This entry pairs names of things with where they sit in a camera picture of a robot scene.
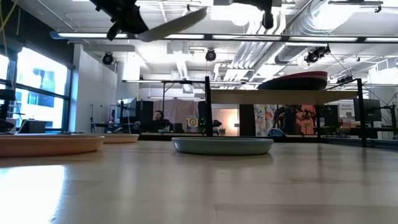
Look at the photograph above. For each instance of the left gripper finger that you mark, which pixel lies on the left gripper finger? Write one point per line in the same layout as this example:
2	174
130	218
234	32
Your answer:
136	25

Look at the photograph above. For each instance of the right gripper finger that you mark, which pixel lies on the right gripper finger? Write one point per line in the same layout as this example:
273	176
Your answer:
268	18

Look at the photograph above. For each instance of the pale pink plate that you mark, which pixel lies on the pale pink plate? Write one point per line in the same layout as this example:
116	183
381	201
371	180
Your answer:
174	26

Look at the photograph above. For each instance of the dark blue plate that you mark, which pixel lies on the dark blue plate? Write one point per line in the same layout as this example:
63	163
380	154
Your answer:
295	85

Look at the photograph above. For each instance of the light blue plate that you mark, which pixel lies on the light blue plate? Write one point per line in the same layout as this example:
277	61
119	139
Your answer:
222	146

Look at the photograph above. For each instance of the wooden shelf with black legs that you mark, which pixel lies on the wooden shelf with black legs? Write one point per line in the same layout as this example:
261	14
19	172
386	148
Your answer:
280	97

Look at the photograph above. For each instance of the black spot lamp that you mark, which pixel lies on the black spot lamp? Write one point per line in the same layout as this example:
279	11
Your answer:
210	55
108	58
312	56

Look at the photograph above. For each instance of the long ceiling light strip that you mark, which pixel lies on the long ceiling light strip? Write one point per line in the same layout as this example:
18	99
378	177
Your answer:
186	36

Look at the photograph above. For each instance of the computer monitor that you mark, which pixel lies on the computer monitor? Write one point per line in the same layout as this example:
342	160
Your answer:
127	107

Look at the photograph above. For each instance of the person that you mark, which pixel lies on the person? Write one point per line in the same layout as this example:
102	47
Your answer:
158	118

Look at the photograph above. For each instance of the flowered curtain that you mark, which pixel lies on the flowered curtain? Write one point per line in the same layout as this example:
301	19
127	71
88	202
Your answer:
262	119

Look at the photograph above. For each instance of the black cabinet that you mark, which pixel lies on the black cabinet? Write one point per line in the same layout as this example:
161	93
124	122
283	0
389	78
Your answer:
247	119

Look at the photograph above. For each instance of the yellow round sign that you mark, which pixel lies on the yellow round sign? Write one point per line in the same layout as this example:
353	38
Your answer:
192	121

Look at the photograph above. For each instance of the blue rounded object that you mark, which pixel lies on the blue rounded object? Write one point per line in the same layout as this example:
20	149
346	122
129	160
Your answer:
275	132

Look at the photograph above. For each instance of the large window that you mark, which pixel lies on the large window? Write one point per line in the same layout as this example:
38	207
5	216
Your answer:
40	93

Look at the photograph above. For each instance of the small orange plate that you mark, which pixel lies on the small orange plate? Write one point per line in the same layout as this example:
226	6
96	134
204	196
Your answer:
121	138

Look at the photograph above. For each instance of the white printed sign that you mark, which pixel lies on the white printed sign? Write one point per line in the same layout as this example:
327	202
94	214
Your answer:
345	109

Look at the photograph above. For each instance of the dark monitor on stand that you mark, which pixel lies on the dark monitor on stand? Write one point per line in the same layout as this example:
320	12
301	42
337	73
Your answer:
371	110

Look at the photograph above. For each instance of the dark box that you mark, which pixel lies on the dark box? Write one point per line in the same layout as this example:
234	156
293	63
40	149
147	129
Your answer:
32	126

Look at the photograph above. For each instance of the silver ventilation duct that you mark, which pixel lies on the silver ventilation duct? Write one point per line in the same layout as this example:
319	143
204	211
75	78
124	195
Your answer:
314	18

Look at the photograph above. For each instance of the black metal gantry frame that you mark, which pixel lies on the black metal gantry frame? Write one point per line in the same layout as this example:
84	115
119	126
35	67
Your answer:
174	82

